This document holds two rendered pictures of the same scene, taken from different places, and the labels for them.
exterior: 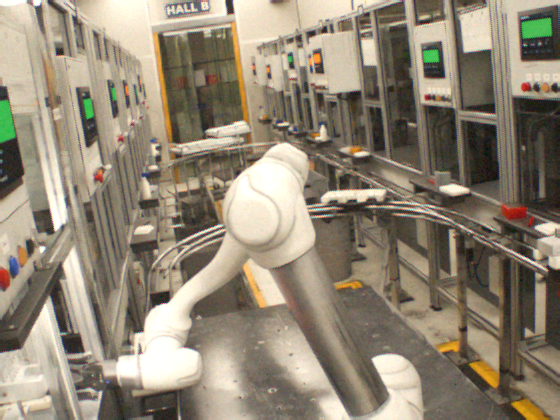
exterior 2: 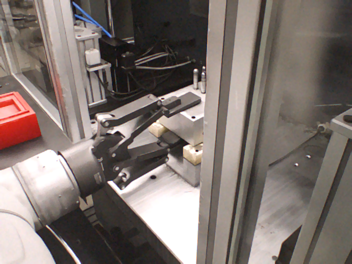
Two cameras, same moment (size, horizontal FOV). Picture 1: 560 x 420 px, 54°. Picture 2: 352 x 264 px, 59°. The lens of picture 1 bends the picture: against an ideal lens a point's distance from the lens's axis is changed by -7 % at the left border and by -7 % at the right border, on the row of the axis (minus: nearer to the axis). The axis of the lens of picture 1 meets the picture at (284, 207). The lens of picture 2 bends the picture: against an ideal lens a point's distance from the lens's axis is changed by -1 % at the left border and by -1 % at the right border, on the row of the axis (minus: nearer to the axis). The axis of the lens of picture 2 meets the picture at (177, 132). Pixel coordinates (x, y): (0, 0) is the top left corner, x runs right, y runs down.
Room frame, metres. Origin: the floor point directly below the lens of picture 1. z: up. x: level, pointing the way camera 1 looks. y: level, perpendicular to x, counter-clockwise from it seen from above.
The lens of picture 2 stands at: (1.65, 0.44, 1.27)
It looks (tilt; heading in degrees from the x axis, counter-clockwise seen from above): 33 degrees down; 151
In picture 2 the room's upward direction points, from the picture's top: straight up
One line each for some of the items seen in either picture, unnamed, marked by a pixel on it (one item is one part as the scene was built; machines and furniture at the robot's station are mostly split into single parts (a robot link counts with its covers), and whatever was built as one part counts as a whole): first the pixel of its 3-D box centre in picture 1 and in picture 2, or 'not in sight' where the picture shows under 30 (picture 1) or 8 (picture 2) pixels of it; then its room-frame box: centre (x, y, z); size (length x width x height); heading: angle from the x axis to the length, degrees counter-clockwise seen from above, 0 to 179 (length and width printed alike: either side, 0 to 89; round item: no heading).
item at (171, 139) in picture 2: not in sight; (182, 132); (1.25, 0.67, 0.98); 0.07 x 0.03 x 0.01; 99
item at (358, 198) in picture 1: (354, 200); not in sight; (3.35, -0.41, 0.84); 0.37 x 0.14 x 0.10; 68
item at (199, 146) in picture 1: (211, 176); not in sight; (6.93, 0.82, 0.48); 0.88 x 0.56 x 0.96; 118
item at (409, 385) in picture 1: (389, 399); not in sight; (1.24, -0.20, 0.85); 0.18 x 0.16 x 0.22; 171
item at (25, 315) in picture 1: (31, 294); not in sight; (0.87, 0.44, 1.37); 0.36 x 0.04 x 0.04; 10
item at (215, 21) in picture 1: (204, 99); not in sight; (9.61, 1.07, 1.31); 1.36 x 0.10 x 2.62; 100
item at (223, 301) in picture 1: (206, 237); not in sight; (5.96, 0.86, 0.01); 5.85 x 0.59 x 0.01; 10
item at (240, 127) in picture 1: (232, 157); not in sight; (8.25, 0.63, 0.48); 0.84 x 0.58 x 0.97; 18
